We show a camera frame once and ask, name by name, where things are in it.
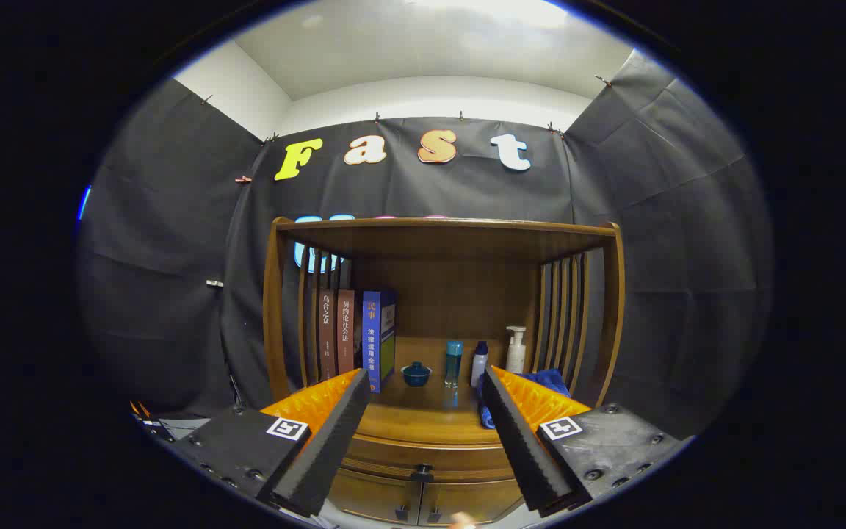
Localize wooden countertop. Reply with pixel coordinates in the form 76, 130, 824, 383
353, 337, 534, 447

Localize clear blue bottle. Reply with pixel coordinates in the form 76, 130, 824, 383
444, 339, 463, 388

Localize wooden cabinet door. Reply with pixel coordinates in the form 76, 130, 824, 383
423, 481, 524, 525
328, 470, 422, 525

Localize blue folded towel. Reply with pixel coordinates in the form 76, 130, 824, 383
476, 369, 571, 429

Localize wooden drawer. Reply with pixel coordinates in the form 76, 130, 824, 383
339, 433, 521, 484

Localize white pump bottle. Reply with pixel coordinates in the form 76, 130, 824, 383
505, 325, 527, 374

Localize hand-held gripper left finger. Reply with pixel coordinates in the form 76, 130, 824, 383
170, 367, 372, 519

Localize thick blue book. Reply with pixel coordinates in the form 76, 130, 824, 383
361, 289, 397, 394

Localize wooden cabinet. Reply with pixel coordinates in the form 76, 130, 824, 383
261, 215, 626, 526

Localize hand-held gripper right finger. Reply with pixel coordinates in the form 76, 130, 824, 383
480, 365, 694, 517

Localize dark brown book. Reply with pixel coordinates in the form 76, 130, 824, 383
318, 288, 338, 381

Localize reddish brown book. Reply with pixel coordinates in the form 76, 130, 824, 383
336, 289, 356, 375

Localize dark object with orange tips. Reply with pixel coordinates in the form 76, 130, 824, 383
129, 400, 174, 442

